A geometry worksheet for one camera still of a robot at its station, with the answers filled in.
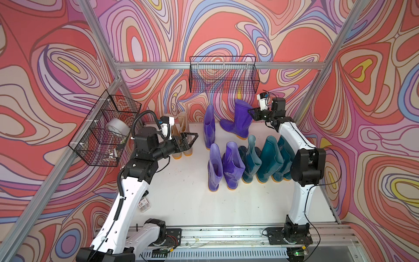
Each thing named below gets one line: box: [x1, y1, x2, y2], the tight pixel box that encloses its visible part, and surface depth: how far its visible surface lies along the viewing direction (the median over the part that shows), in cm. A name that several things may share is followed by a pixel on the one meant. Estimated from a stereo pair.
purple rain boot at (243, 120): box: [219, 98, 254, 141], surface depth 102 cm
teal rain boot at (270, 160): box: [255, 135, 285, 184], surface depth 79 cm
